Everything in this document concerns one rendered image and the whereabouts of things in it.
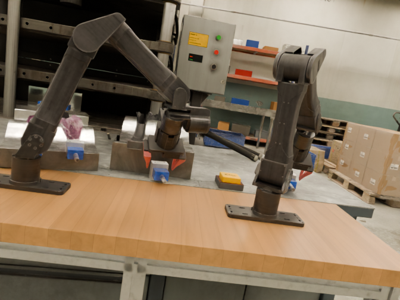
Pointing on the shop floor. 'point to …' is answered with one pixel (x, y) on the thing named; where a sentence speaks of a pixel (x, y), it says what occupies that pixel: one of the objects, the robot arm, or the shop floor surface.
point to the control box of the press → (203, 58)
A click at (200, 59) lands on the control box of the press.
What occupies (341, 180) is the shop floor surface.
